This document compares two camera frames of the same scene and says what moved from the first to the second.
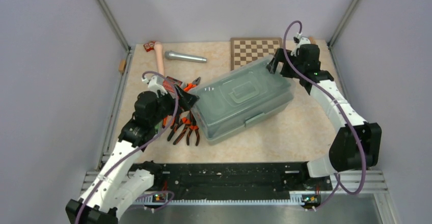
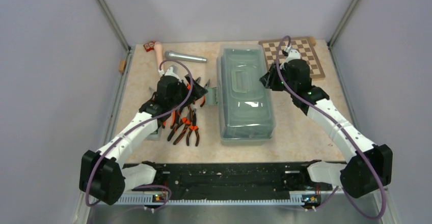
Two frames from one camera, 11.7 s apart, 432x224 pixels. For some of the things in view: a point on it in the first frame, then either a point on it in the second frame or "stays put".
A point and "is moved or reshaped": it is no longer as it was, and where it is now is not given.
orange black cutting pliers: x=165 y=122 stays put
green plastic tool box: x=246 y=95 is moved or reshaped
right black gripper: x=280 y=56 to x=269 y=80
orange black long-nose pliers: x=184 y=122 stays put
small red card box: x=149 y=46 stays put
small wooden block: x=122 y=65 stays put
